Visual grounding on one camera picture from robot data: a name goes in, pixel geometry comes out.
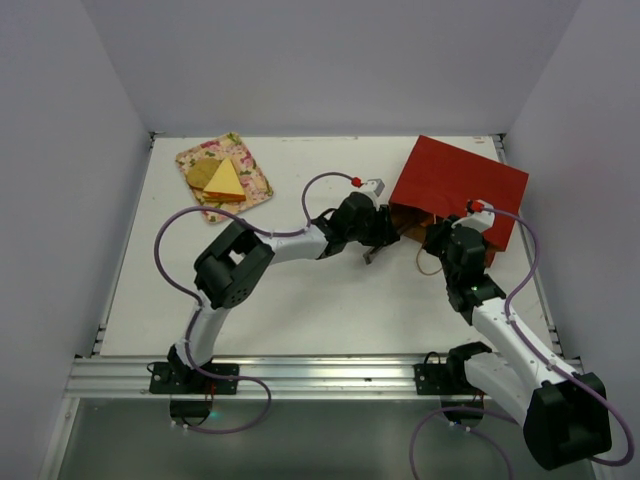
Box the silver metal tongs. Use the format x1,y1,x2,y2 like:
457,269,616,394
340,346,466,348
362,236,400,265

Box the red paper bag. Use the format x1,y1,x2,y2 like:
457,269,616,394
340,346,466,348
389,136,529,242

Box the orange fake sandwich bread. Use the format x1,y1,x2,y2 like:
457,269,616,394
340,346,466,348
203,159,246,202

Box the round yellow fake bread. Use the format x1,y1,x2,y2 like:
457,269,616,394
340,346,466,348
186,158,220,190

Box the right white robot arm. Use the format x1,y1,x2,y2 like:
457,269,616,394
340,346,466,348
424,211,612,470

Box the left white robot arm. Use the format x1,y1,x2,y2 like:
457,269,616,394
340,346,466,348
167,192,400,393

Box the floral patterned tray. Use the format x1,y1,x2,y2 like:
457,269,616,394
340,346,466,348
175,132,274,214

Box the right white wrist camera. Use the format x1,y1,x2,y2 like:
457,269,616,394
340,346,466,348
452,200,495,233

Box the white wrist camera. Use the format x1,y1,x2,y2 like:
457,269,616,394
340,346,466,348
351,177,385,198
452,200,495,233

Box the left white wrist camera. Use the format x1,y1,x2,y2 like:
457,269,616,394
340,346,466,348
351,177,385,198

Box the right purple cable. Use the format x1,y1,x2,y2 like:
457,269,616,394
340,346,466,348
409,198,632,480

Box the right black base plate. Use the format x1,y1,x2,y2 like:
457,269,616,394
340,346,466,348
413,352,484,396

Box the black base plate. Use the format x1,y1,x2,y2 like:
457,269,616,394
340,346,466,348
147,362,239,395
413,352,484,396

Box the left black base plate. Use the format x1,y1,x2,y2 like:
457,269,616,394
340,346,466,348
147,362,239,395

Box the aluminium mounting rail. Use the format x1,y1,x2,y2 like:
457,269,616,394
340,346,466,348
64,355,591,399

